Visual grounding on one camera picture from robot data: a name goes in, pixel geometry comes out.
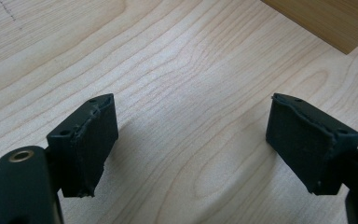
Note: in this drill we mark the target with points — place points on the wooden tea box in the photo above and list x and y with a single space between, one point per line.
329 21

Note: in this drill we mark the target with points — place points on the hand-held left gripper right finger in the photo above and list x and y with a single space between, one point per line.
304 143

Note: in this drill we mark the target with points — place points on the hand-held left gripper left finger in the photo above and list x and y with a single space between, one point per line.
87 149

